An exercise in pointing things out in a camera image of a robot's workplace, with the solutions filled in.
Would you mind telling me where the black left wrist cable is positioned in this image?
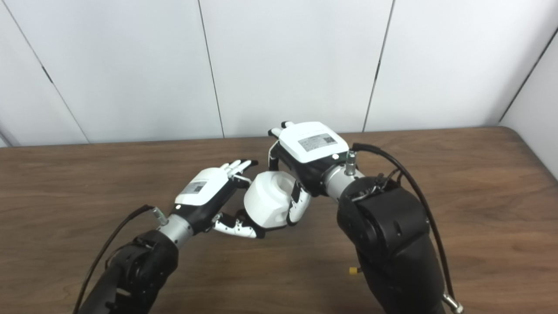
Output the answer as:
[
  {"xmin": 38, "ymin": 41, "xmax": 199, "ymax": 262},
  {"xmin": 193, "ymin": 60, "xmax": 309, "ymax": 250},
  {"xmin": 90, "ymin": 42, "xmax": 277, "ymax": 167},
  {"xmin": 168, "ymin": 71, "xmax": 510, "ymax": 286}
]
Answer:
[{"xmin": 72, "ymin": 205, "xmax": 155, "ymax": 314}]

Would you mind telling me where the round white block with holes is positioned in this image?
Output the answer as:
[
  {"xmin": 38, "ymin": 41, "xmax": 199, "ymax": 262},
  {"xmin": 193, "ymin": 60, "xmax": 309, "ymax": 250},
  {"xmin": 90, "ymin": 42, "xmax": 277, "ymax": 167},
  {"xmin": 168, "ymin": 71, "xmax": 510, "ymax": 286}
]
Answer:
[{"xmin": 244, "ymin": 171, "xmax": 297, "ymax": 230}]

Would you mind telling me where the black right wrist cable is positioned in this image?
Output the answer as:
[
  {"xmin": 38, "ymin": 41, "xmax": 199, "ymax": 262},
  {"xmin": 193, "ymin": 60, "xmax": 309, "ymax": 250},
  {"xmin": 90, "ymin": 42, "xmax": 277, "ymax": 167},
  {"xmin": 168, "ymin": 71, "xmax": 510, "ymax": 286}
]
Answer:
[{"xmin": 351, "ymin": 143, "xmax": 463, "ymax": 314}]

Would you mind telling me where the black flanged holder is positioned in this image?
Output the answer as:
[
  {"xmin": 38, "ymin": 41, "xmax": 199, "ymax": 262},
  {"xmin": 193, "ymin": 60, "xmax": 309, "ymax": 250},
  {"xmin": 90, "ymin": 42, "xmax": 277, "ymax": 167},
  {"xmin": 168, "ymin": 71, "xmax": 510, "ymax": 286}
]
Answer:
[{"xmin": 235, "ymin": 208, "xmax": 266, "ymax": 239}]

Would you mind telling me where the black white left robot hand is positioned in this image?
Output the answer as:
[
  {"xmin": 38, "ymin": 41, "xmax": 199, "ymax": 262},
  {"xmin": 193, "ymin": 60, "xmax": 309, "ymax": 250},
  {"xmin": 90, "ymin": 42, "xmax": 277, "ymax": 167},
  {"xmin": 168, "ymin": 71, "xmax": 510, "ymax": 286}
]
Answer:
[{"xmin": 174, "ymin": 159, "xmax": 262, "ymax": 239}]

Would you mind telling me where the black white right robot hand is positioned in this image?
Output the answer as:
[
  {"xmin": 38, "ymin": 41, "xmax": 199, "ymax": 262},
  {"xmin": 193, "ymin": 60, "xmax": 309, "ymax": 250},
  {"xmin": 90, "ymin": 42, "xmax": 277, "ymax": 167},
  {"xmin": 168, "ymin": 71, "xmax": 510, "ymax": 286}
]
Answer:
[{"xmin": 267, "ymin": 121, "xmax": 350, "ymax": 226}]

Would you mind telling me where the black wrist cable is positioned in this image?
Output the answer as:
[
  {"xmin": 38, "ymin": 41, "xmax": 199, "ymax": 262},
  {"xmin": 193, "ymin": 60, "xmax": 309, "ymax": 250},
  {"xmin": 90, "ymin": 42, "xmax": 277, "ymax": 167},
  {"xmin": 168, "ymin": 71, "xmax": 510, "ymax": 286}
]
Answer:
[
  {"xmin": 72, "ymin": 205, "xmax": 155, "ymax": 314},
  {"xmin": 351, "ymin": 143, "xmax": 463, "ymax": 314}
]

